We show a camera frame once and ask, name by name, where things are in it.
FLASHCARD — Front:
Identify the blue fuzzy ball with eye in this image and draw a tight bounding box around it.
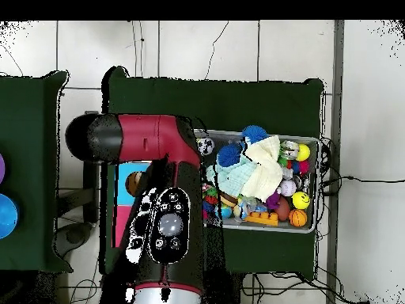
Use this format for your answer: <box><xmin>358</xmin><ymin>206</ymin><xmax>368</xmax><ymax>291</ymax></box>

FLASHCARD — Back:
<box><xmin>241</xmin><ymin>124</ymin><xmax>269</xmax><ymax>145</ymax></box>

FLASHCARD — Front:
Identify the cream knitted cloth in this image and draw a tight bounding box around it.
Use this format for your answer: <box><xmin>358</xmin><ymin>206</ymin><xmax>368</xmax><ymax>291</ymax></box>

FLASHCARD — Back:
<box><xmin>240</xmin><ymin>135</ymin><xmax>284</xmax><ymax>203</ymax></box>

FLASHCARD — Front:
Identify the wooden box with three holes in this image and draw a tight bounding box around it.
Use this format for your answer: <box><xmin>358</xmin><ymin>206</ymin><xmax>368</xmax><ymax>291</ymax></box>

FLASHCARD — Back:
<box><xmin>112</xmin><ymin>161</ymin><xmax>151</xmax><ymax>249</ymax></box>

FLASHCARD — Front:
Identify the metal mesh bin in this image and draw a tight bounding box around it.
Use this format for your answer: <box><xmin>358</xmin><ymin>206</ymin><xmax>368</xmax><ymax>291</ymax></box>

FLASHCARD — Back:
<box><xmin>194</xmin><ymin>128</ymin><xmax>321</xmax><ymax>234</ymax></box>

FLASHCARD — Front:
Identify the black and white soccer ball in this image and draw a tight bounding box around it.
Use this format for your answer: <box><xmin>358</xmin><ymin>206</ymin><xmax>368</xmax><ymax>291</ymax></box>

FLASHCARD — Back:
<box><xmin>197</xmin><ymin>136</ymin><xmax>215</xmax><ymax>156</ymax></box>

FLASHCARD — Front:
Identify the blue spiky ball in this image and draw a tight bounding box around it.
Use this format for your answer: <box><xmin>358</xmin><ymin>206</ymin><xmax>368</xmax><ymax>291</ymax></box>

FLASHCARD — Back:
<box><xmin>216</xmin><ymin>142</ymin><xmax>243</xmax><ymax>168</ymax></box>

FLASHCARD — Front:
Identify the mint knitted cloth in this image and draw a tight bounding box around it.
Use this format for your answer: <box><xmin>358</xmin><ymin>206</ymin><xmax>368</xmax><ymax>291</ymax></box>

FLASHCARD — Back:
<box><xmin>206</xmin><ymin>161</ymin><xmax>257</xmax><ymax>198</ymax></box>

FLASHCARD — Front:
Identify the orange toy block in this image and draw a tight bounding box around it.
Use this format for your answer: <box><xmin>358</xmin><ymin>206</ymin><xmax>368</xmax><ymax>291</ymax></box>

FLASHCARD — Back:
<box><xmin>243</xmin><ymin>211</ymin><xmax>279</xmax><ymax>227</ymax></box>

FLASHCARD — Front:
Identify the dark green table cloth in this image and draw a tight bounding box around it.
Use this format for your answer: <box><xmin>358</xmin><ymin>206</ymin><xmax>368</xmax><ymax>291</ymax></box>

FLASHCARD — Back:
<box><xmin>100</xmin><ymin>65</ymin><xmax>325</xmax><ymax>279</ymax></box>
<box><xmin>0</xmin><ymin>70</ymin><xmax>73</xmax><ymax>274</ymax></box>

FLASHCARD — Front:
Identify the plain yellow ball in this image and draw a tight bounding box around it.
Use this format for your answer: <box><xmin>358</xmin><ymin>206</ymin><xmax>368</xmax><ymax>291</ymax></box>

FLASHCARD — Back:
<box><xmin>296</xmin><ymin>143</ymin><xmax>312</xmax><ymax>162</ymax></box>

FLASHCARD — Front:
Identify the yellow smiley ball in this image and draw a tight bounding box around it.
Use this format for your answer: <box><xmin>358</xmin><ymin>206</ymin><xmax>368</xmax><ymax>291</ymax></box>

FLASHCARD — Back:
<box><xmin>290</xmin><ymin>191</ymin><xmax>311</xmax><ymax>211</ymax></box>

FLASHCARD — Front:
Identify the orange toy basketball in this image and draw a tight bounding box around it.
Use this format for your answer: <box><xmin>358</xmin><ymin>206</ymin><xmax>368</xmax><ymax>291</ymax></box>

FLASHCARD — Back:
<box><xmin>288</xmin><ymin>208</ymin><xmax>308</xmax><ymax>228</ymax></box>

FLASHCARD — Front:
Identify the black upright panel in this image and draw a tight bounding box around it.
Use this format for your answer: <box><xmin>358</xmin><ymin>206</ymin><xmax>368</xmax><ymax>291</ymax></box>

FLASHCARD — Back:
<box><xmin>83</xmin><ymin>110</ymin><xmax>100</xmax><ymax>222</ymax></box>

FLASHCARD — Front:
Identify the dark grey stand base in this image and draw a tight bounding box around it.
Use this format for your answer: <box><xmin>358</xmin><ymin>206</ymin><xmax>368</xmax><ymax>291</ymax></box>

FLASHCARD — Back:
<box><xmin>55</xmin><ymin>221</ymin><xmax>93</xmax><ymax>258</ymax></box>

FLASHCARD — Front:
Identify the large blue ball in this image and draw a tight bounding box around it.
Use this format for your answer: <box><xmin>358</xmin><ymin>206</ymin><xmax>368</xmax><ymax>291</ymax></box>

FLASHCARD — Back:
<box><xmin>0</xmin><ymin>193</ymin><xmax>19</xmax><ymax>239</ymax></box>

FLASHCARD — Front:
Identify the thin black floor cable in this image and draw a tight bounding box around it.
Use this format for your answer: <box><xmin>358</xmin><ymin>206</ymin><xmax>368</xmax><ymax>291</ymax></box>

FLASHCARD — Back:
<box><xmin>203</xmin><ymin>20</ymin><xmax>229</xmax><ymax>81</ymax></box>

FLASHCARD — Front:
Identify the black power cable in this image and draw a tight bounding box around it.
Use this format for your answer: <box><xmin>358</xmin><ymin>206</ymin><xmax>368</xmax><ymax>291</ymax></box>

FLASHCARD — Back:
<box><xmin>320</xmin><ymin>175</ymin><xmax>405</xmax><ymax>185</ymax></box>

